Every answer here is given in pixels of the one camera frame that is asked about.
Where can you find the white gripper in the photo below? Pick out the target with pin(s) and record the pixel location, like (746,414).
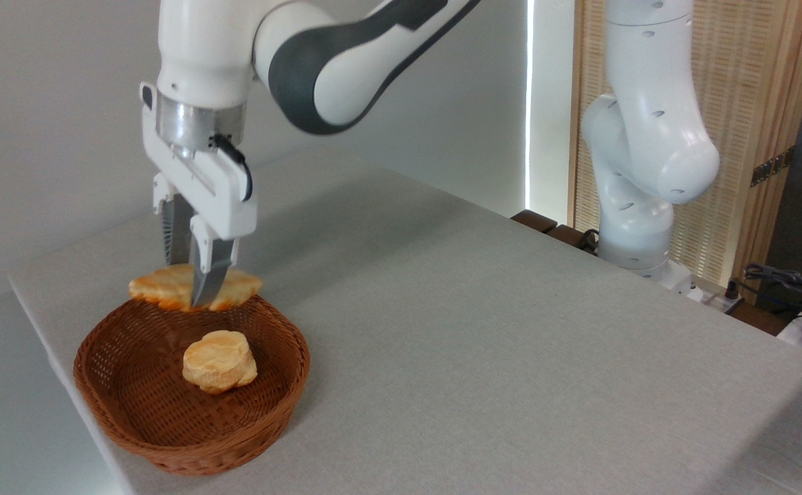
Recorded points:
(225,206)

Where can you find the long golden bread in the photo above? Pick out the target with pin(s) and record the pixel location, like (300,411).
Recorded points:
(243,285)

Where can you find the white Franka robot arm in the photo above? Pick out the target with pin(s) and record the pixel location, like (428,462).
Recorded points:
(201,48)

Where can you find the round golden bread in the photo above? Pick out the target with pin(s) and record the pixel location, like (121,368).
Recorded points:
(219,361)

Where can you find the brown woven wicker basket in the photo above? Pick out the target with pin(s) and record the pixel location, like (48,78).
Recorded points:
(133,412)

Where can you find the grey linen tablecloth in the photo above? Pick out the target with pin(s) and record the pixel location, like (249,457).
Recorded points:
(511,357)

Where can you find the white power strip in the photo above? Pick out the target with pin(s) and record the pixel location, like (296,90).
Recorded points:
(714,300)

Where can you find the dark metal screen hinge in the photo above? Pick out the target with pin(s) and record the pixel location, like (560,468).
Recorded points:
(772,166)

